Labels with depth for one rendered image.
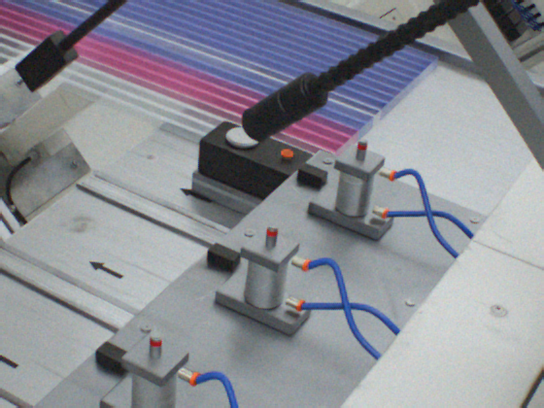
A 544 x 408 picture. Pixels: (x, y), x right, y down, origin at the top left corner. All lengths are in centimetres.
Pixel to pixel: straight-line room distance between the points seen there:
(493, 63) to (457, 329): 15
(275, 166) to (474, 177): 19
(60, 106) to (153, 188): 108
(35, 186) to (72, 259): 129
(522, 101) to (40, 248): 36
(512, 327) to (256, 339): 14
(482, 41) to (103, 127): 170
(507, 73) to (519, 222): 18
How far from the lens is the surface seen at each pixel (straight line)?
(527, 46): 187
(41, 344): 72
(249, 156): 81
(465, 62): 107
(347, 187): 71
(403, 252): 72
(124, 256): 78
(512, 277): 68
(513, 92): 57
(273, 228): 62
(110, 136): 222
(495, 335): 64
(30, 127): 199
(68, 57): 72
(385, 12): 200
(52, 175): 210
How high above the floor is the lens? 162
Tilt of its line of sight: 42 degrees down
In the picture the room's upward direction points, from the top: 61 degrees clockwise
